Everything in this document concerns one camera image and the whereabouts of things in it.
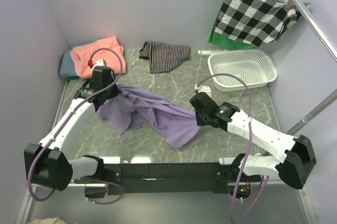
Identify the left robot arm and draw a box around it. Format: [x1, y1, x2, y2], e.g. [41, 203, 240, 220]
[24, 66, 119, 191]

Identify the aluminium rail frame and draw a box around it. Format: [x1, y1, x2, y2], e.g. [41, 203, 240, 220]
[14, 76, 318, 224]

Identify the beige cloth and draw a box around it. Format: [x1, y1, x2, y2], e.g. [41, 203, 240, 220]
[28, 217, 67, 224]

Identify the black white striped shirt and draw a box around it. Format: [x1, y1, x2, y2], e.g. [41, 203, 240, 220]
[139, 41, 191, 74]

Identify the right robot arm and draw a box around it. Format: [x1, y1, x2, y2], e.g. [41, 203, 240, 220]
[190, 92, 316, 189]

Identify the pink folded t shirt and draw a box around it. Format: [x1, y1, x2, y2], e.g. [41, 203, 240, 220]
[71, 37, 126, 79]

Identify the silver metal rack pole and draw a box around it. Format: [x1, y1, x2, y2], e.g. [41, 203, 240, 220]
[291, 0, 336, 62]

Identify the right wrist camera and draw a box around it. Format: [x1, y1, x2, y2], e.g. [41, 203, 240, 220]
[194, 85, 212, 98]

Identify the purple t shirt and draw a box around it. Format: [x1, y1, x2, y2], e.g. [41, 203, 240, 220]
[96, 84, 199, 149]

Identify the green hanging cloth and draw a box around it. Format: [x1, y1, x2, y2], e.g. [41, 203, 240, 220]
[207, 18, 257, 51]

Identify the white plastic laundry basket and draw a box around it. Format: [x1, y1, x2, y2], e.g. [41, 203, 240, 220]
[207, 49, 277, 89]

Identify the black base beam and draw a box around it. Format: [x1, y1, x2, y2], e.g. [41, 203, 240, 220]
[73, 162, 264, 196]

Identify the green folded t shirt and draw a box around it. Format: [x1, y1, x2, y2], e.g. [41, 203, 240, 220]
[68, 76, 80, 81]

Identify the silver diagonal rack pole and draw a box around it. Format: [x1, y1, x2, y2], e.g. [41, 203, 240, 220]
[260, 92, 337, 159]

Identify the black white checkered cloth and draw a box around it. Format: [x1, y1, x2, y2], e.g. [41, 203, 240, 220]
[214, 0, 302, 47]

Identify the white rack foot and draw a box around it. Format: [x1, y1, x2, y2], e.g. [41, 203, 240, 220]
[197, 50, 227, 57]

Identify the grey-blue folded t shirt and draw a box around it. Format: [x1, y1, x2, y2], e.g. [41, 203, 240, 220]
[59, 50, 78, 79]

